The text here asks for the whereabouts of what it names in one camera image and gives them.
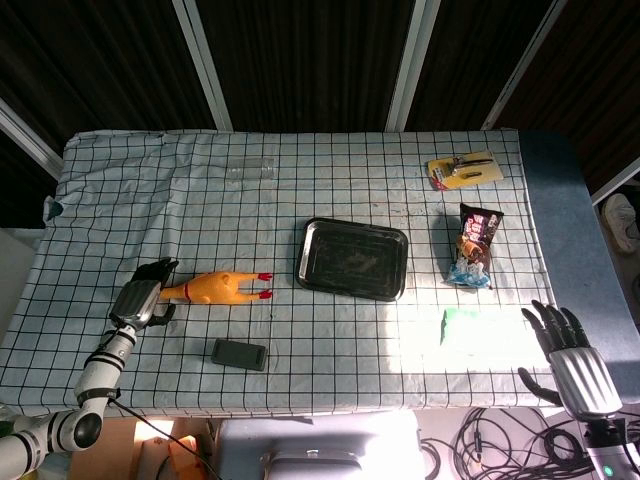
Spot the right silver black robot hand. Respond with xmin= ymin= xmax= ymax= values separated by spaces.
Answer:
xmin=517 ymin=299 xmax=624 ymax=419

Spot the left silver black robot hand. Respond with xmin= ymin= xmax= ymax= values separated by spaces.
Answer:
xmin=108 ymin=257 xmax=180 ymax=330

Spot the yellow rubber chicken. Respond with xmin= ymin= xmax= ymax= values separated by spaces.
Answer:
xmin=158 ymin=270 xmax=274 ymax=307

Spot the dark grey rectangular box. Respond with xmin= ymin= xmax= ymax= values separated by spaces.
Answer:
xmin=210 ymin=338 xmax=269 ymax=372

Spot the white sneaker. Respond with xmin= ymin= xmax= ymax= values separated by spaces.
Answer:
xmin=600 ymin=193 xmax=640 ymax=255

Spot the orange cardboard box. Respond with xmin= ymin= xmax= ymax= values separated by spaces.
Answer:
xmin=133 ymin=419 xmax=211 ymax=480

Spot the brown chocolate snack bag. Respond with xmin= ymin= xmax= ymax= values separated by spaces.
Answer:
xmin=445 ymin=202 xmax=505 ymax=291

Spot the clear plastic cup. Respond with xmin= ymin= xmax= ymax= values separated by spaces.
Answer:
xmin=225 ymin=156 xmax=276 ymax=182

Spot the white black checkered tablecloth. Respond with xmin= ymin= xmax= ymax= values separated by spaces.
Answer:
xmin=0 ymin=128 xmax=581 ymax=419

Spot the black rectangular tray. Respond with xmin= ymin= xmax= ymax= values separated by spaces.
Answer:
xmin=294 ymin=216 xmax=410 ymax=303

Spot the yellow carded tool pack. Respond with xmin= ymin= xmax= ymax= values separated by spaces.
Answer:
xmin=426 ymin=149 xmax=504 ymax=192

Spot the white robot torso base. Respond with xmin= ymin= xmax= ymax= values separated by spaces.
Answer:
xmin=217 ymin=409 xmax=422 ymax=480

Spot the black floor cable bundle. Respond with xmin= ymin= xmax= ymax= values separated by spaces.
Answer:
xmin=419 ymin=407 xmax=604 ymax=480

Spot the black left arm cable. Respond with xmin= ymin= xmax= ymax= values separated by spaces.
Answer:
xmin=107 ymin=397 xmax=224 ymax=480

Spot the white window frame post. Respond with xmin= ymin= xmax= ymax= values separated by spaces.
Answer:
xmin=481 ymin=0 xmax=570 ymax=131
xmin=0 ymin=97 xmax=65 ymax=180
xmin=172 ymin=0 xmax=234 ymax=132
xmin=384 ymin=0 xmax=442 ymax=133

